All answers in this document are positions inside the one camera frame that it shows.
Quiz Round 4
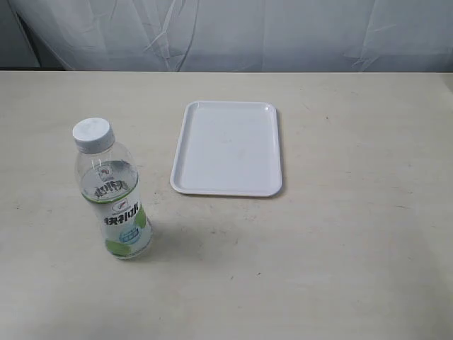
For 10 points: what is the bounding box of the white rectangular plastic tray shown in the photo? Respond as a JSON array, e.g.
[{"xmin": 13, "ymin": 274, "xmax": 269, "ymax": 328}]
[{"xmin": 170, "ymin": 101, "xmax": 282, "ymax": 197}]

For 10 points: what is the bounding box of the white backdrop curtain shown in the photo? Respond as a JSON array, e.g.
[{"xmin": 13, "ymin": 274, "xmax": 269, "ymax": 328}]
[{"xmin": 1, "ymin": 1, "xmax": 452, "ymax": 72}]

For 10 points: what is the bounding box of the clear plastic drink bottle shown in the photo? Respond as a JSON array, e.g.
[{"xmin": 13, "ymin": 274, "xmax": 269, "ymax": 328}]
[{"xmin": 72, "ymin": 118, "xmax": 152, "ymax": 260}]

